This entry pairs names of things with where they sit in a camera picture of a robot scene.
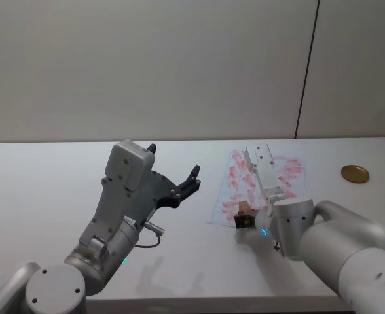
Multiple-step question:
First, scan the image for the round gold metal lid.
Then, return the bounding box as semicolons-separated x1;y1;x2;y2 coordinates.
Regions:
340;164;371;184

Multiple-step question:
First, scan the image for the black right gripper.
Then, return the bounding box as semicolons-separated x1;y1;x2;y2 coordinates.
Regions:
233;211;257;230

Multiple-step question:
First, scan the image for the thin dark cable, silver plug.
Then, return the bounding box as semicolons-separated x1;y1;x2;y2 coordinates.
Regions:
134;221;166;249

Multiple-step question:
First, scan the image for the white paper with red marks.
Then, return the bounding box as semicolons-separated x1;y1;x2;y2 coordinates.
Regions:
206;147;308;227

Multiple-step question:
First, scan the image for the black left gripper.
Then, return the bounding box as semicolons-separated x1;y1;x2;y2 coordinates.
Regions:
126;143;202;229

